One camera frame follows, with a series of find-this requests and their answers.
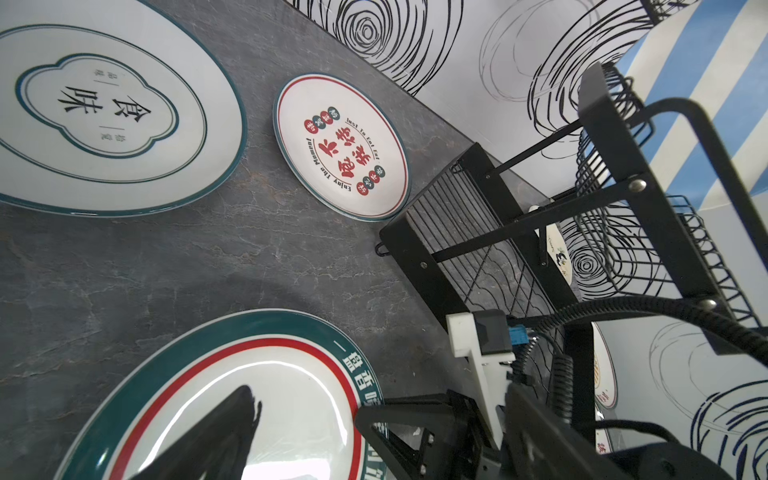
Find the black wire dish rack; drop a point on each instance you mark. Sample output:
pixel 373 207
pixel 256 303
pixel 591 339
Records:
pixel 465 243

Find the cream plate with cat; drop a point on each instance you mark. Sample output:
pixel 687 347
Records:
pixel 558 252

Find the white plate red characters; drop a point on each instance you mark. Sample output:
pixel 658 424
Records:
pixel 342 147

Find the blue striped plate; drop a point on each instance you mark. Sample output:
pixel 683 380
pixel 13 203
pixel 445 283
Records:
pixel 713 53

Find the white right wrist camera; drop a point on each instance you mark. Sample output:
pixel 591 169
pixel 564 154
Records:
pixel 483 338

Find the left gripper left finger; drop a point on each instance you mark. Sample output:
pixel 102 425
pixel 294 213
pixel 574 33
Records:
pixel 216 447

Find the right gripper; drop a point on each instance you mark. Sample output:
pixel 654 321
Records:
pixel 438 436

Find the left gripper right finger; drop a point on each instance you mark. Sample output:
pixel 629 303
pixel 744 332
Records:
pixel 539 445

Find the white plate green outline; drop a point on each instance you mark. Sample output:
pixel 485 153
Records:
pixel 112 109

